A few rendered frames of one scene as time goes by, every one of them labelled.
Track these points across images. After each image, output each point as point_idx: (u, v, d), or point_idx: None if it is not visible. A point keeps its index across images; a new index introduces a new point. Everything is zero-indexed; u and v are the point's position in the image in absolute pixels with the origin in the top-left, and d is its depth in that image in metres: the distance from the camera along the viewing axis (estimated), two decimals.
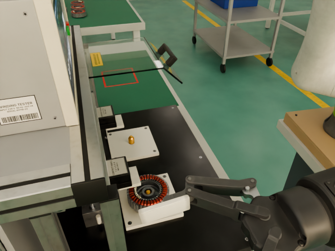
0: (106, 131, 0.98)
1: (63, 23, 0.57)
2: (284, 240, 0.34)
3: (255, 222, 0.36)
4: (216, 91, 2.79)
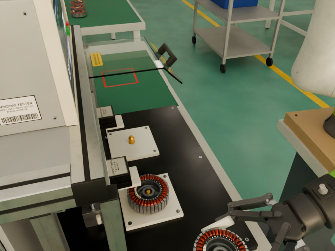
0: (106, 131, 0.98)
1: (63, 23, 0.57)
2: (292, 229, 0.55)
3: (274, 221, 0.58)
4: (216, 91, 2.79)
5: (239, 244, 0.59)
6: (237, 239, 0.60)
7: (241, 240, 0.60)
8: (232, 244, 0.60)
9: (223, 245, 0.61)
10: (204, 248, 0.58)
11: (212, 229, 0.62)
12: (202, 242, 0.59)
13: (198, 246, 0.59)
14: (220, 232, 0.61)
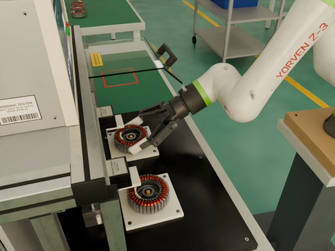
0: (106, 131, 0.98)
1: (63, 23, 0.57)
2: (169, 115, 0.92)
3: (161, 113, 0.94)
4: None
5: (142, 130, 0.96)
6: (141, 128, 0.97)
7: (144, 129, 0.97)
8: (138, 131, 0.97)
9: (134, 134, 0.98)
10: (120, 133, 0.95)
11: (127, 124, 0.99)
12: (119, 130, 0.96)
13: (116, 132, 0.95)
14: (132, 126, 0.98)
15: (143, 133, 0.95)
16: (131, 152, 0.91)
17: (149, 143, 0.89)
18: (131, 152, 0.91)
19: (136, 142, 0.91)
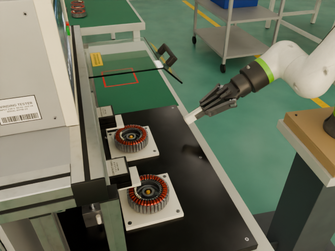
0: (106, 131, 0.98)
1: (63, 23, 0.57)
2: None
3: None
4: None
5: (142, 130, 0.96)
6: (141, 128, 0.97)
7: (144, 129, 0.97)
8: (138, 131, 0.97)
9: (135, 134, 0.98)
10: (120, 133, 0.95)
11: (128, 125, 0.99)
12: (119, 130, 0.96)
13: (116, 132, 0.95)
14: (132, 126, 0.98)
15: (143, 133, 0.95)
16: (185, 119, 0.99)
17: None
18: (185, 119, 0.99)
19: (136, 142, 0.91)
